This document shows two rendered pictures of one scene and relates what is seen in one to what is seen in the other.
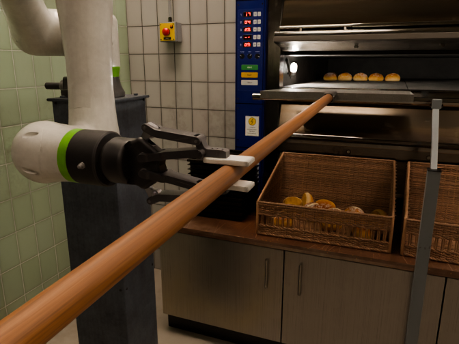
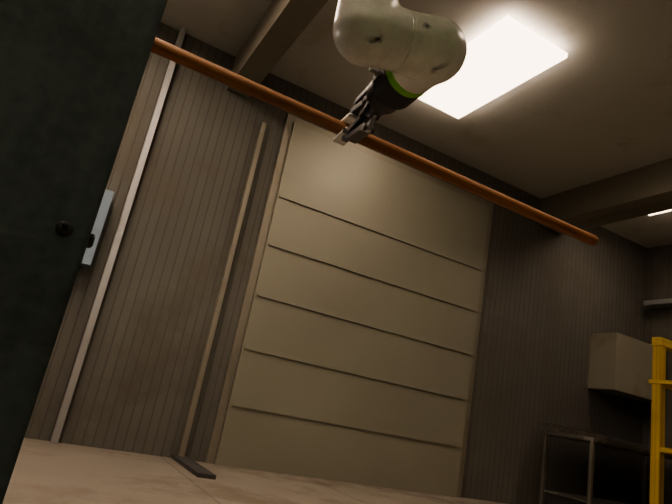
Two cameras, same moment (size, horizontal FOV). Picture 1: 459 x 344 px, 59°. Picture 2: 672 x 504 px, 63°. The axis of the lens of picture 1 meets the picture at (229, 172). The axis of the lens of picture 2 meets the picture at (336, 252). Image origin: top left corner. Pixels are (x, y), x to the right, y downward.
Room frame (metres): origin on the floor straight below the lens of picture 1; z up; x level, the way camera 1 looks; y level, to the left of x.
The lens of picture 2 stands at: (1.33, 0.84, 0.53)
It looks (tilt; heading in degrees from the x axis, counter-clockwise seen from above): 16 degrees up; 227
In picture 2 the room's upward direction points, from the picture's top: 11 degrees clockwise
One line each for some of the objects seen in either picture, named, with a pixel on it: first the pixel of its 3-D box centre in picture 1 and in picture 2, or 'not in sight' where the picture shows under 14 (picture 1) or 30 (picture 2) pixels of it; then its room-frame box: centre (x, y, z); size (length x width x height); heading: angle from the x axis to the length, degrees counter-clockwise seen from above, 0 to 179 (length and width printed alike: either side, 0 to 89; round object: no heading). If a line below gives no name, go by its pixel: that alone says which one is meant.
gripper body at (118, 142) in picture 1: (138, 162); (380, 99); (0.64, 0.15, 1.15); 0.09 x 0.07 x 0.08; 69
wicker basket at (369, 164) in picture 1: (328, 195); not in sight; (1.77, -0.45, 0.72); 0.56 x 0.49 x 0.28; 69
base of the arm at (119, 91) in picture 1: (84, 86); not in sight; (1.30, 0.45, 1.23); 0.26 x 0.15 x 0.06; 72
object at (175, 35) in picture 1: (170, 32); not in sight; (2.32, 0.32, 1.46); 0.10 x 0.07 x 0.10; 68
